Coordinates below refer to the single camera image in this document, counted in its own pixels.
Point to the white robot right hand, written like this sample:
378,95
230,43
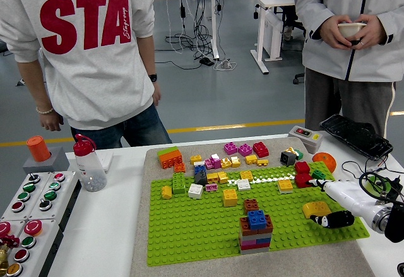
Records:
350,195

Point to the person's left hand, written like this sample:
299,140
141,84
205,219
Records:
156,94
375,32

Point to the person's right hand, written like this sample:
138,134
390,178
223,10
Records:
329,32
52,121

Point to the white bowl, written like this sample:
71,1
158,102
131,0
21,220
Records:
352,31

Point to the yellow curved brick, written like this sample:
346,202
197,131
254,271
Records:
315,208

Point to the black plastic-wrapped device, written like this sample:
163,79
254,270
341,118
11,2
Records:
356,136

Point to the blue square brick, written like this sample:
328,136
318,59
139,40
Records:
257,219

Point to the green studded baseplate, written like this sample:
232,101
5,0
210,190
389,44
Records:
189,236

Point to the person's right forearm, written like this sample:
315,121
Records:
36,87

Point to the person's left forearm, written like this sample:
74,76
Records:
147,56

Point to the small green brick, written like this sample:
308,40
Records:
318,174

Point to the white and green brick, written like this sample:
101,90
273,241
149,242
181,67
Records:
299,154

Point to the yellow brick on white base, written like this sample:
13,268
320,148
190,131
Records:
285,185

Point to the orange and green brick block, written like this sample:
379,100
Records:
169,159

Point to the small yellow brick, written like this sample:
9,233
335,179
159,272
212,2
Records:
195,159
166,192
290,149
262,162
223,177
212,177
246,175
226,163
235,162
251,159

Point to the small orange brick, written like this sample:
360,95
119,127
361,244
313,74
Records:
180,168

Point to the small white brick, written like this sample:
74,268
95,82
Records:
199,163

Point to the small blue brick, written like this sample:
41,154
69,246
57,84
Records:
200,169

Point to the magenta square brick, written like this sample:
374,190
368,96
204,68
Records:
245,150
230,148

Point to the long green brick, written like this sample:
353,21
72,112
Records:
178,183

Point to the dark grey slope brick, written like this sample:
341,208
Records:
201,179

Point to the small brown square brick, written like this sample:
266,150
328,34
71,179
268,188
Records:
251,205

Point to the white square brick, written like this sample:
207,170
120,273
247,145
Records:
243,184
195,191

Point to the small pink flat brick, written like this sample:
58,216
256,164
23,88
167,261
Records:
211,187

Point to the brown-topped multicolour brick stack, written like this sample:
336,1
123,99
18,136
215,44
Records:
252,245

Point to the tall yellow square brick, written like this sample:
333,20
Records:
230,197

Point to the black wristwatch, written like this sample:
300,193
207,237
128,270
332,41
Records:
153,78

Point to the green tape roll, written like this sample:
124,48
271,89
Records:
374,179

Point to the orange cylinder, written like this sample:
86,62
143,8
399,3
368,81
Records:
38,149

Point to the person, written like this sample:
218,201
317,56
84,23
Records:
88,68
347,65

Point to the grey block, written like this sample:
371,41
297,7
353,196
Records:
60,160

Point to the orange fruit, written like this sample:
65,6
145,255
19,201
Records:
325,161

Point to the black power adapter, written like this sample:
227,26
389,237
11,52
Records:
395,188

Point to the white box under desk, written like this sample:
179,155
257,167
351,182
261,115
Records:
273,37

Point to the black floor adapter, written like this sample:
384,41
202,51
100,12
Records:
206,62

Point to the clear bottle with red cap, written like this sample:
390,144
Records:
91,169

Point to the grey push-button box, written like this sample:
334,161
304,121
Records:
34,195

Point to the grey emergency-stop button box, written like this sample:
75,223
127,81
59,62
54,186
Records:
47,236

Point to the brass valve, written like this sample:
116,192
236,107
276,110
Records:
3,258

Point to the white wall switch plate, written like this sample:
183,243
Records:
107,160

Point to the grey switch box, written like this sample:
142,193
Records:
306,139

